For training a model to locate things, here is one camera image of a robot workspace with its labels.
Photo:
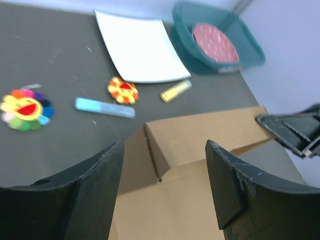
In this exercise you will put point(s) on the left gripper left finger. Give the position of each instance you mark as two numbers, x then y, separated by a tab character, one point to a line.
75	204

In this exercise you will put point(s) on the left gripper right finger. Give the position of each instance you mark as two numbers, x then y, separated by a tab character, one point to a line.
251	204

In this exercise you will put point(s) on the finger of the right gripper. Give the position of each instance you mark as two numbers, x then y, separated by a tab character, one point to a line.
298	132

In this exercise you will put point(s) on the brown cardboard box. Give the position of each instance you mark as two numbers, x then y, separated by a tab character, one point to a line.
164	191

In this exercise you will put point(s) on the rainbow flower plush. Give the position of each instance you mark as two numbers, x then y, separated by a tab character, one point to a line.
26	109

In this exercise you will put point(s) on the orange sun flower plush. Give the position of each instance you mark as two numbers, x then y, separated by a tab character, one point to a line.
123	92

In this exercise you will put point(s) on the pink dotted plate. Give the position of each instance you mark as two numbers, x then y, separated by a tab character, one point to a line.
215	44

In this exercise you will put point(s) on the teal plastic bin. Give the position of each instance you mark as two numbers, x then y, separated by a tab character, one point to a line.
186	14

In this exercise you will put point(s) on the white square plate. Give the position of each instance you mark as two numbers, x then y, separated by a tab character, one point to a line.
140	49

